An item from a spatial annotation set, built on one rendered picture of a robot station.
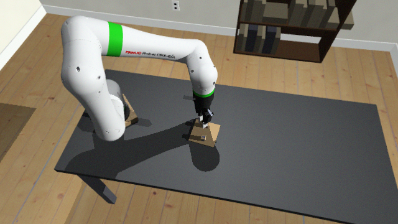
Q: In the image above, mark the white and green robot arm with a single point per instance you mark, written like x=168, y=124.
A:
x=86, y=39

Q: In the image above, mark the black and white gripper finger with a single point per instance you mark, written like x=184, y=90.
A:
x=200, y=114
x=206, y=117

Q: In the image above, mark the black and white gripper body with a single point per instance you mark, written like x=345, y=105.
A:
x=205, y=107

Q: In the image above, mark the tan flat mat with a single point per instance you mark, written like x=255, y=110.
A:
x=211, y=134

